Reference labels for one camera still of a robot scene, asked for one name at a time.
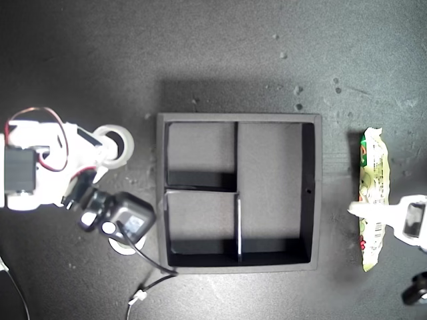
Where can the large white tape roll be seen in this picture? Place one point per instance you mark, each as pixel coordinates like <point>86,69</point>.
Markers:
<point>128,143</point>

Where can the green white snack bar wrapper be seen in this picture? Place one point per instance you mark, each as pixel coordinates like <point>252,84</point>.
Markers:
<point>373,166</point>

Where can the small white tape roll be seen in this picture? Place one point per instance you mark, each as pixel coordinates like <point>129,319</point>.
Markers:
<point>116,247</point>

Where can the black tray with wells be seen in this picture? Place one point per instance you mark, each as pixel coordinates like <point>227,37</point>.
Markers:
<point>270,186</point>

